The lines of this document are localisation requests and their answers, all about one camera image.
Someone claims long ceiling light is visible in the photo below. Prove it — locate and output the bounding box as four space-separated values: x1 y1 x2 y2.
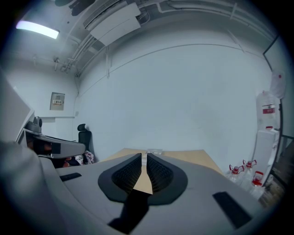
16 20 60 39

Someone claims clear bottle red cap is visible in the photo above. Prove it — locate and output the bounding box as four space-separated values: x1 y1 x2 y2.
228 164 245 185
242 159 258 191
251 171 265 201

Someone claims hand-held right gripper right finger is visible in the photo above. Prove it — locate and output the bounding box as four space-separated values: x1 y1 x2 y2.
130 153 265 235

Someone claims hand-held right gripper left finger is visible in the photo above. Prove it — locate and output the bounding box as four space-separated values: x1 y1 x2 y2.
56 153 142 225

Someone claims patterned cloth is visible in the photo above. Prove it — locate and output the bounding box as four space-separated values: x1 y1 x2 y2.
75 150 95 165

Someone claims black office chair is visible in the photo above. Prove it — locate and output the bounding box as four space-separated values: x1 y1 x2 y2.
77 123 94 161

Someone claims grey electrical panel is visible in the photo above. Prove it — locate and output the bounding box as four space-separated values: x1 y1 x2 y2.
50 92 66 111

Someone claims white water dispenser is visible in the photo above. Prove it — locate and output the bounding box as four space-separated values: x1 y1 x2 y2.
254 126 280 178

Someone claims white air conditioner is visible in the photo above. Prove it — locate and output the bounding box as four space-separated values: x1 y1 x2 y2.
82 2 142 46

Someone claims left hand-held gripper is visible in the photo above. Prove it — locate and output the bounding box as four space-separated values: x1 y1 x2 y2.
17 116 85 159

